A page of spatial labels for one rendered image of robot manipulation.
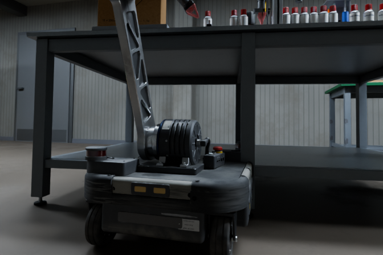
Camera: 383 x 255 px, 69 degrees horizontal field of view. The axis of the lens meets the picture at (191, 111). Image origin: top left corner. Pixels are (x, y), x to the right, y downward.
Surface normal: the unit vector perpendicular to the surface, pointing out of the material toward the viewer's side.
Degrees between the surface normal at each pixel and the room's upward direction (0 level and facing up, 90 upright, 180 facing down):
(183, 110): 90
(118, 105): 90
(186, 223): 90
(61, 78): 90
